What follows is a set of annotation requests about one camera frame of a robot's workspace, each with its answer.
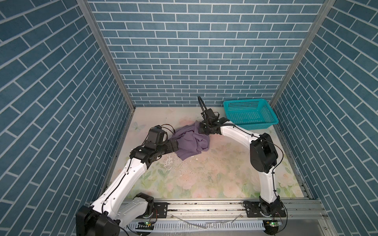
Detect white slotted cable duct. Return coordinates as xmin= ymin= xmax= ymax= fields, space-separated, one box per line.
xmin=129 ymin=220 xmax=265 ymax=233

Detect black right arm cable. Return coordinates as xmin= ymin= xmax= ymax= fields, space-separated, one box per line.
xmin=197 ymin=96 xmax=285 ymax=204

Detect teal plastic basket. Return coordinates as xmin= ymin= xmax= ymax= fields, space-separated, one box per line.
xmin=223 ymin=99 xmax=279 ymax=130

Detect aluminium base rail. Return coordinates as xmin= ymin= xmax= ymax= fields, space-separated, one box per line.
xmin=153 ymin=198 xmax=328 ymax=220

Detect right corner aluminium post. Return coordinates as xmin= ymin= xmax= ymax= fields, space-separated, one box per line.
xmin=269 ymin=0 xmax=336 ymax=108

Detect left corner aluminium post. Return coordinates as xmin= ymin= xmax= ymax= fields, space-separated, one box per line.
xmin=77 ymin=0 xmax=135 ymax=113

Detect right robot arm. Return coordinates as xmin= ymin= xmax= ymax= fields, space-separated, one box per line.
xmin=199 ymin=107 xmax=282 ymax=217

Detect corner aluminium post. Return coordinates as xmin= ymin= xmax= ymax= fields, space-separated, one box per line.
xmin=77 ymin=0 xmax=135 ymax=113
xmin=269 ymin=0 xmax=336 ymax=108

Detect purple trousers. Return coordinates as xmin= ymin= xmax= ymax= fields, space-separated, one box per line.
xmin=170 ymin=121 xmax=210 ymax=161

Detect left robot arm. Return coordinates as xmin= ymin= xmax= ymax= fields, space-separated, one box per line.
xmin=76 ymin=126 xmax=179 ymax=236

